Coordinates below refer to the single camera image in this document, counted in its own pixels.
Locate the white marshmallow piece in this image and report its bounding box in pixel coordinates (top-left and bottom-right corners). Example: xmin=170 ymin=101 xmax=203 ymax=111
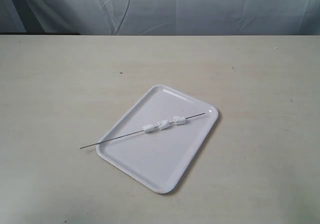
xmin=143 ymin=124 xmax=156 ymax=133
xmin=157 ymin=120 xmax=170 ymax=130
xmin=173 ymin=116 xmax=186 ymax=125

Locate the thin metal skewer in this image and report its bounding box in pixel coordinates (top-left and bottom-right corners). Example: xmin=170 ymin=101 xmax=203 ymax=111
xmin=80 ymin=113 xmax=205 ymax=150

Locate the white plastic tray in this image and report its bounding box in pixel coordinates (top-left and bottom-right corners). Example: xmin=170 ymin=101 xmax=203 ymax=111
xmin=96 ymin=84 xmax=219 ymax=194

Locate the grey fabric backdrop curtain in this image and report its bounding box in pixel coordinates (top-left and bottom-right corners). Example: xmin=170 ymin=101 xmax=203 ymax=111
xmin=0 ymin=0 xmax=320 ymax=35

